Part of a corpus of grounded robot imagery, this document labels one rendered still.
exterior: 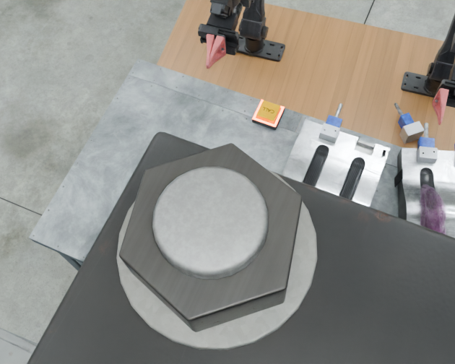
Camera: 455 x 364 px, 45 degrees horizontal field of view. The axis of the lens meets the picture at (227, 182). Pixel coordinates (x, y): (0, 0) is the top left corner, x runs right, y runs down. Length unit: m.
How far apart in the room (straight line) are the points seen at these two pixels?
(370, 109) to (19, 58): 1.99
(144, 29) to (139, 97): 1.27
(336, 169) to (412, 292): 1.29
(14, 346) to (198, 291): 0.67
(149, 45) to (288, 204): 2.76
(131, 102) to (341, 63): 0.71
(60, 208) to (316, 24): 1.05
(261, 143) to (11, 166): 1.47
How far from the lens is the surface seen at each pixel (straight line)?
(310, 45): 1.95
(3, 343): 0.93
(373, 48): 1.97
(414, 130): 1.75
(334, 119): 1.66
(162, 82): 1.88
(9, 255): 2.66
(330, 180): 1.59
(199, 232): 0.27
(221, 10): 1.37
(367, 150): 1.67
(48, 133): 2.86
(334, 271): 0.32
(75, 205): 1.72
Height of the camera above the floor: 2.31
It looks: 65 degrees down
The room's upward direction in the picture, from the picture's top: 7 degrees counter-clockwise
